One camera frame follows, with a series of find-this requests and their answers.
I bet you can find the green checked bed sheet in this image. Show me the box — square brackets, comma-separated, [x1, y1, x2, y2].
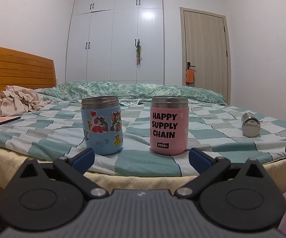
[0, 98, 286, 178]

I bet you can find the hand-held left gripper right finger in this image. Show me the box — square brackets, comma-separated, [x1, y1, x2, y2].
[174, 147, 268, 200]

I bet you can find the pink floral crumpled cloth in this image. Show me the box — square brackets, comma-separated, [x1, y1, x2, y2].
[0, 85, 51, 118]

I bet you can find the pink printed cup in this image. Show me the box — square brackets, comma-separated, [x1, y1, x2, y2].
[150, 97, 189, 156]

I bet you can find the beige wooden door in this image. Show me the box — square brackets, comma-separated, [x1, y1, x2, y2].
[180, 7, 232, 105]

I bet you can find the orange hanging ornament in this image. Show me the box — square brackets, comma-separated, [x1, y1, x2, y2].
[185, 68, 195, 86]

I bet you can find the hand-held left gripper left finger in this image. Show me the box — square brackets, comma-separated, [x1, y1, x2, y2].
[20, 147, 109, 200]

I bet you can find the white wardrobe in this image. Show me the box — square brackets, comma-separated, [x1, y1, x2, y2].
[65, 0, 165, 85]

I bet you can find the wooden headboard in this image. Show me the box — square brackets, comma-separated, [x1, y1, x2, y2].
[0, 44, 57, 99]

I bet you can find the green floral quilt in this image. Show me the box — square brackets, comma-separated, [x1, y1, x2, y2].
[34, 81, 228, 106]

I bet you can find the green hanging ornament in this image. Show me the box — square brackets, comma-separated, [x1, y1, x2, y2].
[134, 39, 142, 66]

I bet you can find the blue cartoon sticker cup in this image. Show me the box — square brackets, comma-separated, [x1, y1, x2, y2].
[81, 95, 124, 156]

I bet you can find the silver steel cup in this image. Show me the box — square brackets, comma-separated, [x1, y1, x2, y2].
[241, 112, 261, 138]

